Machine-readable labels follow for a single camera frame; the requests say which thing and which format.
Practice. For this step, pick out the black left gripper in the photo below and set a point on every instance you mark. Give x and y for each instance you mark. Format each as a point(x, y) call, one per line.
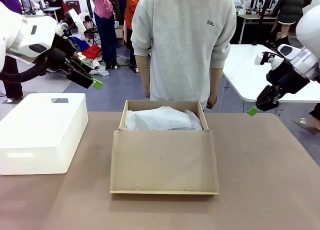
point(61, 58)

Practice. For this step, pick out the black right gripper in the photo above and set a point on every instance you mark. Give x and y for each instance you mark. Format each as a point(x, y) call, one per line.
point(287, 80)

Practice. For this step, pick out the white tissue paper sheet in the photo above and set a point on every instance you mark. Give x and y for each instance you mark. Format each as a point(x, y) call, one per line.
point(160, 118)

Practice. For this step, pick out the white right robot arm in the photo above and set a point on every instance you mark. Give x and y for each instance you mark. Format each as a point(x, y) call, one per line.
point(310, 27)

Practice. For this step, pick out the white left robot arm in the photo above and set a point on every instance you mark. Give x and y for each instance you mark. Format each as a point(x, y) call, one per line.
point(25, 32)

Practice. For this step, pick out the person's left forearm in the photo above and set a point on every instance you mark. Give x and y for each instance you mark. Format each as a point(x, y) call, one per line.
point(216, 80)

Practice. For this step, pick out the person's right forearm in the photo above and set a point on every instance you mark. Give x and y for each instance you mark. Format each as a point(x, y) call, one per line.
point(143, 70)

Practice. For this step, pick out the small background cardboard box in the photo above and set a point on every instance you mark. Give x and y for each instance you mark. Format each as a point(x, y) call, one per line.
point(119, 35)

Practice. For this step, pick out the white plastic storage box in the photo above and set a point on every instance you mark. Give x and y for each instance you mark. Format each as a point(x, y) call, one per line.
point(37, 130)

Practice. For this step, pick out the brown cardboard shoe box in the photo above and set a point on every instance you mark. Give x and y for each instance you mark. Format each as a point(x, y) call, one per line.
point(162, 160)

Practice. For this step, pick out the person's left hand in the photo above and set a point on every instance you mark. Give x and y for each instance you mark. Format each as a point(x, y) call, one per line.
point(212, 101)

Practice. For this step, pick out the person's right hand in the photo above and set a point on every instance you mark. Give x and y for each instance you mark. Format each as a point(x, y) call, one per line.
point(148, 92)

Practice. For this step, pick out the white crumpled cloth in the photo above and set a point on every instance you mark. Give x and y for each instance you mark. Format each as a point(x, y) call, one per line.
point(100, 70)

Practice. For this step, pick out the red cloth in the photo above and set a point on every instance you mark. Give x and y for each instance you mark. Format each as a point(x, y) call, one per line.
point(92, 52)

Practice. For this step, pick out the blue cloth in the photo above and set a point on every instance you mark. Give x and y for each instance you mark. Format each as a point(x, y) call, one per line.
point(80, 43)

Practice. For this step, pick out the small white floor peg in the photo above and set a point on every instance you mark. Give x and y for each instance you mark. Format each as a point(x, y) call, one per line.
point(302, 120)

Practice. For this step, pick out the black folding chair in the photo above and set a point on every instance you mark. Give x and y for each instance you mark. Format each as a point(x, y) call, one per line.
point(90, 27)

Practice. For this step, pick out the brown floor board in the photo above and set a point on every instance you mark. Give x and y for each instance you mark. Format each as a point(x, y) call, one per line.
point(311, 128)

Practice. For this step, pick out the person in pink top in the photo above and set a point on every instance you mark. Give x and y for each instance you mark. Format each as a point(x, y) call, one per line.
point(105, 20)

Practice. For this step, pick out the person in orange top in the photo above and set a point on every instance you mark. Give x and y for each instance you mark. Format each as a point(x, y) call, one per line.
point(130, 10)

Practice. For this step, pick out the background table with white legs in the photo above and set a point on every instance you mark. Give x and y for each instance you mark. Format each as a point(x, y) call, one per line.
point(252, 17)

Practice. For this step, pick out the person in dark puffer jacket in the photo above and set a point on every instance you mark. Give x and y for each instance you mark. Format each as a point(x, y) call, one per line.
point(287, 5)

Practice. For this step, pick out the person's grey sweater torso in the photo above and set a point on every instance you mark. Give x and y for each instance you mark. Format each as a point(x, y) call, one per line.
point(182, 45)

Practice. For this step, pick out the person in purple top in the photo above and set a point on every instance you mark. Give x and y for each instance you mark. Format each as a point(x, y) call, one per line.
point(10, 0)

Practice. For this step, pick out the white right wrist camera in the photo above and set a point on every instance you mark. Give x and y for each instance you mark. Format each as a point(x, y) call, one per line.
point(260, 58)

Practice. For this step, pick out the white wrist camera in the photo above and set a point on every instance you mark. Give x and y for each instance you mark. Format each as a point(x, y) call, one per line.
point(77, 20)
point(260, 58)

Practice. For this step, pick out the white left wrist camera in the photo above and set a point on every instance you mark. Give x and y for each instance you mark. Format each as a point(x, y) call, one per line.
point(77, 20)

